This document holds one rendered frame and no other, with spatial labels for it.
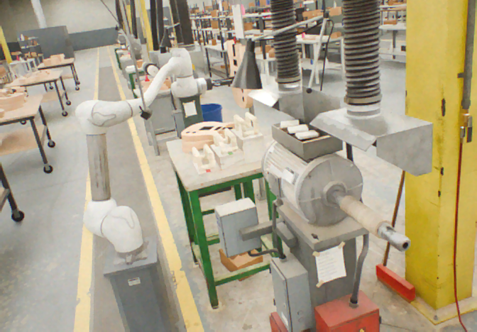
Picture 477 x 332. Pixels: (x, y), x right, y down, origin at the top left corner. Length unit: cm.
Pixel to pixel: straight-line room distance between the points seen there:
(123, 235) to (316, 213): 114
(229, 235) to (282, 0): 96
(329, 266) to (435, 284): 124
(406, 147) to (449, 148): 121
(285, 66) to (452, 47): 86
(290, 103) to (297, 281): 70
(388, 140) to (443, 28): 115
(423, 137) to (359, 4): 39
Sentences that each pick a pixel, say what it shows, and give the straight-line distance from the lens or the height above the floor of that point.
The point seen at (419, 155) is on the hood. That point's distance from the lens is 119.
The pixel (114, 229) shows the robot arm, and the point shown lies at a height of 90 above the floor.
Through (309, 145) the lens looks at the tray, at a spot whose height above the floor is 142.
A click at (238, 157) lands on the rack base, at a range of 257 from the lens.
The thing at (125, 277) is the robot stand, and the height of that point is 64.
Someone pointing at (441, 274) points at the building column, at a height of 28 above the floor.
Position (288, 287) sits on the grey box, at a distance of 161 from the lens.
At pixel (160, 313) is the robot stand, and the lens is 245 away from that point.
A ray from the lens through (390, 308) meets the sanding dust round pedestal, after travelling 287.
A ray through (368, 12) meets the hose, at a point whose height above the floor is 183.
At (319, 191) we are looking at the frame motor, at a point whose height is 128.
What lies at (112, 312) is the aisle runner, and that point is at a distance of 318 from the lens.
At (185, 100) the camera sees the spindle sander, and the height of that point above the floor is 105.
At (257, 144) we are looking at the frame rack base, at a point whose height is 105.
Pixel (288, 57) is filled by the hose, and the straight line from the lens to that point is 170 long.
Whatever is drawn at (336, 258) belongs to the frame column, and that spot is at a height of 97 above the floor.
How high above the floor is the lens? 191
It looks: 20 degrees down
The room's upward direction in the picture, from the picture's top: 8 degrees counter-clockwise
